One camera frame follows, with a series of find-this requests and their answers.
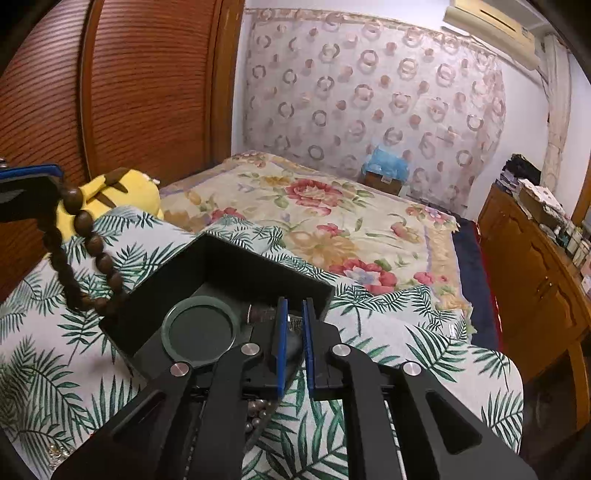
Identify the wooden cabinet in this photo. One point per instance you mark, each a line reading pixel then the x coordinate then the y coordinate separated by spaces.
pixel 526 277

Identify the leaf print blanket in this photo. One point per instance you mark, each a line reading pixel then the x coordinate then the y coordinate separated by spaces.
pixel 55 332

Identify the circle pattern curtain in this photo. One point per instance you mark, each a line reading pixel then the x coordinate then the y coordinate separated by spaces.
pixel 369 92

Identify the green jade bangle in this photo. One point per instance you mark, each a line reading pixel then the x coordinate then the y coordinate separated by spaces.
pixel 202 302

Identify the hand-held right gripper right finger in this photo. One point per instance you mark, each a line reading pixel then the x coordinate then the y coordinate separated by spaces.
pixel 308 355

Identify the white patterned box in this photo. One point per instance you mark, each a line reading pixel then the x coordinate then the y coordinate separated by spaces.
pixel 540 203

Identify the white air conditioner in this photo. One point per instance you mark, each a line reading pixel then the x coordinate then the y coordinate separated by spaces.
pixel 498 32

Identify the blue plastic bag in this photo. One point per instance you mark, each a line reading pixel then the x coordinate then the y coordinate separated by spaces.
pixel 388 161

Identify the brown wooden wardrobe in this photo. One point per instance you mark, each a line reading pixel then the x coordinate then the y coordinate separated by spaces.
pixel 138 92

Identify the group of small bottles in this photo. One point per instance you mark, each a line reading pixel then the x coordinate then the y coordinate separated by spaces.
pixel 575 244

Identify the silver metal jewelry piece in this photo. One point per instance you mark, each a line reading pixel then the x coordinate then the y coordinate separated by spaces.
pixel 259 315

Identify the floral bedsheet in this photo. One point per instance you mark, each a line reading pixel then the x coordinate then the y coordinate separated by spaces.
pixel 323 217

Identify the narrow pale curtain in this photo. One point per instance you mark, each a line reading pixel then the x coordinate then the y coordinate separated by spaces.
pixel 556 115

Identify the stack of dark clothes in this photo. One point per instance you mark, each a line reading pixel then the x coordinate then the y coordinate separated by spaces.
pixel 521 170

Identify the black jewelry box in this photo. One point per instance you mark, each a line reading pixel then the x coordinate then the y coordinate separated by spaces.
pixel 221 272

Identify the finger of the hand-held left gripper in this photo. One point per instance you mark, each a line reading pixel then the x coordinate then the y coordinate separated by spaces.
pixel 27 194

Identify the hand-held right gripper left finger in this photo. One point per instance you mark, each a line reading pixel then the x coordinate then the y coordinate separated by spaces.
pixel 282 350

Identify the cardboard box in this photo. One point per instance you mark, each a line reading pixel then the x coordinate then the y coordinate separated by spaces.
pixel 385 184

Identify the yellow plush toy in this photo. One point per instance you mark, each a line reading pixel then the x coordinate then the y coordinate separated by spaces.
pixel 124 184

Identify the dark blue blanket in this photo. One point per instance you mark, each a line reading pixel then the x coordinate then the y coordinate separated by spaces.
pixel 475 277

